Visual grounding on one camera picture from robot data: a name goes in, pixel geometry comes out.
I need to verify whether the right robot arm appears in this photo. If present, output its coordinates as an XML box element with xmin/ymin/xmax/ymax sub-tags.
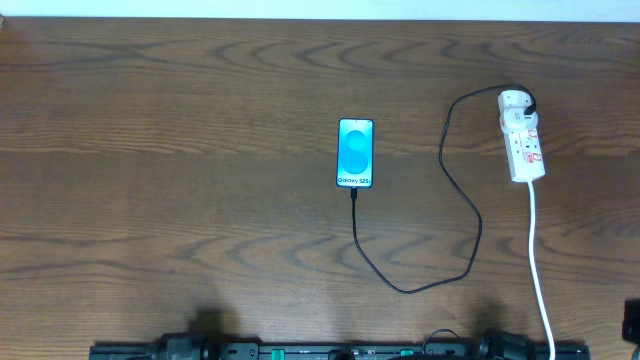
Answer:
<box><xmin>477</xmin><ymin>298</ymin><xmax>639</xmax><ymax>360</ymax></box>

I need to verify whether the white USB charger adapter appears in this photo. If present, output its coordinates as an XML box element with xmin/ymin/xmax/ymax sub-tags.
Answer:
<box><xmin>498</xmin><ymin>90</ymin><xmax>532</xmax><ymax>113</ymax></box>

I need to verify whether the blue Galaxy smartphone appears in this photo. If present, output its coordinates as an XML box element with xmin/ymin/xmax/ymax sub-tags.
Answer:
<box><xmin>336</xmin><ymin>118</ymin><xmax>374</xmax><ymax>188</ymax></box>

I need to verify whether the black USB charging cable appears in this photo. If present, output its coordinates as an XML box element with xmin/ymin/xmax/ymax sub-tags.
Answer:
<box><xmin>349</xmin><ymin>83</ymin><xmax>538</xmax><ymax>295</ymax></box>

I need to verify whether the white power strip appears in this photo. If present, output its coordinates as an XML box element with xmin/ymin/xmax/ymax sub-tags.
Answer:
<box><xmin>500</xmin><ymin>107</ymin><xmax>546</xmax><ymax>183</ymax></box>

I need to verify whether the white power strip cord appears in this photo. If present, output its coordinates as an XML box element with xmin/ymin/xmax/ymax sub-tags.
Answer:
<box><xmin>526</xmin><ymin>180</ymin><xmax>557</xmax><ymax>360</ymax></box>

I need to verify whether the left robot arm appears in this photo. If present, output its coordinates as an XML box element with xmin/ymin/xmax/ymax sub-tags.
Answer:
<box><xmin>148</xmin><ymin>334</ymin><xmax>211</xmax><ymax>360</ymax></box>

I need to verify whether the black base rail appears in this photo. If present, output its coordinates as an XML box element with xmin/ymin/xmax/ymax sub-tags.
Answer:
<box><xmin>89</xmin><ymin>341</ymin><xmax>591</xmax><ymax>360</ymax></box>

